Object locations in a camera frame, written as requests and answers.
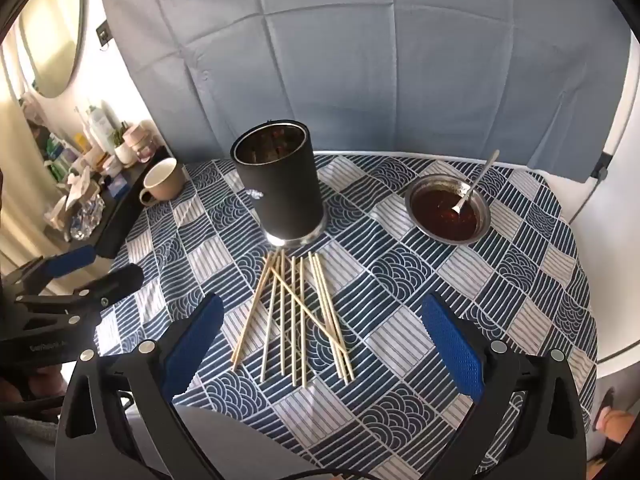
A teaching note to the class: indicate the beige curtain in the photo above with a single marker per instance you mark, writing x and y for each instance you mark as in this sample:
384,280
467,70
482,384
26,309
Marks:
10,185

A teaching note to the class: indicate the metal bowl with dark sauce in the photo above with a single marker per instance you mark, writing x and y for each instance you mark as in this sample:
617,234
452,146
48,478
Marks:
435,220

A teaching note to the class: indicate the foil-lined glass ashtray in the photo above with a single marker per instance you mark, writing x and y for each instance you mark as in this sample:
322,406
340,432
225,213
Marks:
87,217

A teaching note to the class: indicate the metal spoon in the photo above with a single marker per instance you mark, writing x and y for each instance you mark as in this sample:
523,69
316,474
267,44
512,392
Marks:
475,187

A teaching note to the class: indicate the round wall mirror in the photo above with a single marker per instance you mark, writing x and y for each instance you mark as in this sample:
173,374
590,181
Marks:
50,25

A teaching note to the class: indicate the white plastic bottle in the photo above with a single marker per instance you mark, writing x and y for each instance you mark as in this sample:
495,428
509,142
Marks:
97,130

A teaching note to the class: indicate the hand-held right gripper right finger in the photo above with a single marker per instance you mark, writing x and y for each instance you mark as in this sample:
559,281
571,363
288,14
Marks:
452,345

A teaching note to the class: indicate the grey backdrop clamp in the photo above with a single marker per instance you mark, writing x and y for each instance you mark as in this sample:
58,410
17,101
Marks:
601,166

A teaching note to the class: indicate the blue patterned tablecloth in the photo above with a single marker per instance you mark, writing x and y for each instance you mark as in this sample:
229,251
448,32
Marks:
410,280

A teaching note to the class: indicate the green and blue packets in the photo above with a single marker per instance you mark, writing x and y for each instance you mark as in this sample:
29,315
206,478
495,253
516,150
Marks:
57,157

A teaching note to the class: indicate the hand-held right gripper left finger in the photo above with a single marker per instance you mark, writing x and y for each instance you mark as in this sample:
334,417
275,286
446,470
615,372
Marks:
192,345

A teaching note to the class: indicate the glass candle jar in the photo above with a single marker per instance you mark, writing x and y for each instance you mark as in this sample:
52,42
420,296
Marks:
145,153

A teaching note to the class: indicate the crumpled white tissue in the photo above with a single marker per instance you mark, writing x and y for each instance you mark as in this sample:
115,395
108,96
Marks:
75,190

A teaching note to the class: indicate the potted cactus in white pot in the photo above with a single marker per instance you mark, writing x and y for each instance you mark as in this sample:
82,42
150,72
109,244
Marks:
124,152

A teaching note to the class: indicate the person's foot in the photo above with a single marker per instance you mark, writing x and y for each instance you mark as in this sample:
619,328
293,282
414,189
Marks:
619,419

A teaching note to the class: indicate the small blue box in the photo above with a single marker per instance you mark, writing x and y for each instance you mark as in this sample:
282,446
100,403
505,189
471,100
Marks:
119,187

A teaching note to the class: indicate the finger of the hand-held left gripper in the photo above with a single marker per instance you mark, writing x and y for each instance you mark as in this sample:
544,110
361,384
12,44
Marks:
115,282
70,261

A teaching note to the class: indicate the blue-grey backdrop cloth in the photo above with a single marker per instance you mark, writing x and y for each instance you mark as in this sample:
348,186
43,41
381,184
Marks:
350,60

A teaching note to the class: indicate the black cylindrical utensil holder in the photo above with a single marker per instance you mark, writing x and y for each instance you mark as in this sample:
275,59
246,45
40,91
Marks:
285,190

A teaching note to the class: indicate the pink lidded jar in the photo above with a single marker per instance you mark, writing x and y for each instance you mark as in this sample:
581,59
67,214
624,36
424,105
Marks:
137,135

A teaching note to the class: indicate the yellow tube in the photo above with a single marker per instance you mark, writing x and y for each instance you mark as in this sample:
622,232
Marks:
82,142

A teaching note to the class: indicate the large beige mug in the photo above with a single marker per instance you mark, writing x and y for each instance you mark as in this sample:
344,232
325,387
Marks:
165,182

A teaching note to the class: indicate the person's left hand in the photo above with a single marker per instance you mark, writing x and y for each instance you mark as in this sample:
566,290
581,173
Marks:
45,381

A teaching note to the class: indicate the bunch of wooden chopsticks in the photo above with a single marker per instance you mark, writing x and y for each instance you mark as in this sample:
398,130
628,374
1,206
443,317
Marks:
333,325

